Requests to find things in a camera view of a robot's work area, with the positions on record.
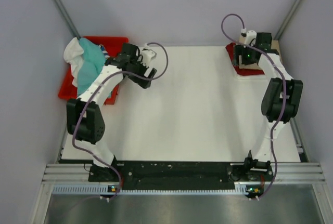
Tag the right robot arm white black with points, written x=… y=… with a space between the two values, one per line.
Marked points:
x=279 y=105

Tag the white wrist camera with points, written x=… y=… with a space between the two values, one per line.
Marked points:
x=147 y=55
x=247 y=36

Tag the teal t-shirt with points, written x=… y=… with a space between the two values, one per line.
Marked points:
x=94 y=61

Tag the right aluminium corner post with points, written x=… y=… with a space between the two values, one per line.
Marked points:
x=288 y=18

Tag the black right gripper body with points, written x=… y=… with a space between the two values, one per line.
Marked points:
x=246 y=53

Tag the aluminium front rail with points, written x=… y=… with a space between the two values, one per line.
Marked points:
x=287 y=173

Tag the red white blue striped shirt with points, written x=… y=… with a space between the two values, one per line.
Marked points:
x=104 y=51

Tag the aluminium corner post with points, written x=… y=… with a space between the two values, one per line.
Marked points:
x=66 y=17
x=288 y=18

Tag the red plastic bin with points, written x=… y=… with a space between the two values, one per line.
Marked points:
x=113 y=46

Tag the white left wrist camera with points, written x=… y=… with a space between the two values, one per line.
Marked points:
x=147 y=55

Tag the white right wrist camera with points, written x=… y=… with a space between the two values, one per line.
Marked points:
x=247 y=36

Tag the white t-shirt in bin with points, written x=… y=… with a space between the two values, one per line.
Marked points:
x=73 y=55

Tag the beige t-shirt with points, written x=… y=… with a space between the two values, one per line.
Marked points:
x=275 y=46

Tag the light blue cable duct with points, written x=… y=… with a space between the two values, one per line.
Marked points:
x=110 y=190

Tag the right aluminium side rail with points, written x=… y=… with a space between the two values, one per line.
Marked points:
x=298 y=140

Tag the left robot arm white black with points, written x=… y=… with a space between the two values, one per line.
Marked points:
x=85 y=122

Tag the left aluminium corner post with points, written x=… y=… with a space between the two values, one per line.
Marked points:
x=66 y=17

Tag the folded red t-shirt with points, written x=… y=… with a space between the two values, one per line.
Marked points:
x=242 y=72

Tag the folded white t-shirt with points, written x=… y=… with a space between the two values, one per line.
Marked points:
x=250 y=77

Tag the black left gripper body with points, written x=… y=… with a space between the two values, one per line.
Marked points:
x=139 y=68

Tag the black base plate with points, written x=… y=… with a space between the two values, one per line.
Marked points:
x=178 y=175

